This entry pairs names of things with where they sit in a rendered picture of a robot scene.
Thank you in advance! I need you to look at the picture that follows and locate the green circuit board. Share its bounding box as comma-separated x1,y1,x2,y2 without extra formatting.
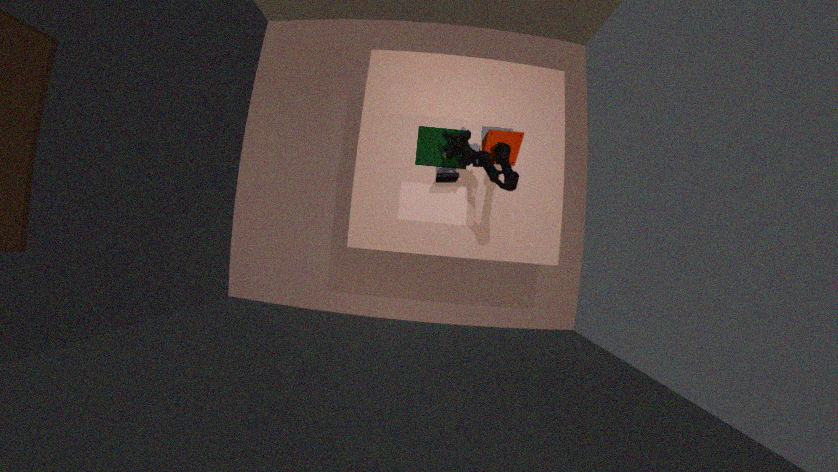
415,126,466,169

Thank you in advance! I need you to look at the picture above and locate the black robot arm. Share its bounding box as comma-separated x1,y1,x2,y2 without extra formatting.
455,135,519,191

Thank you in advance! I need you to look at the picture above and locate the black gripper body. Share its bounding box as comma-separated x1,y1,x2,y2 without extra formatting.
445,129,471,160

